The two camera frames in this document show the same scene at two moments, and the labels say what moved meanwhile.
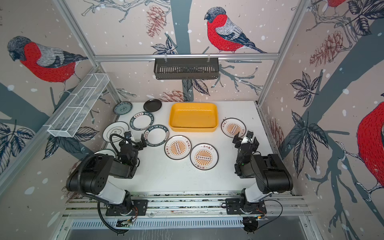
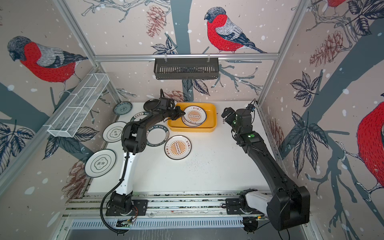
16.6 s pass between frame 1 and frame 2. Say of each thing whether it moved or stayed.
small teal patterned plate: stayed
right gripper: moved
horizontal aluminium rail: stayed
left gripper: moved
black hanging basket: stayed
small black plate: stayed
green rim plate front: stayed
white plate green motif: stayed
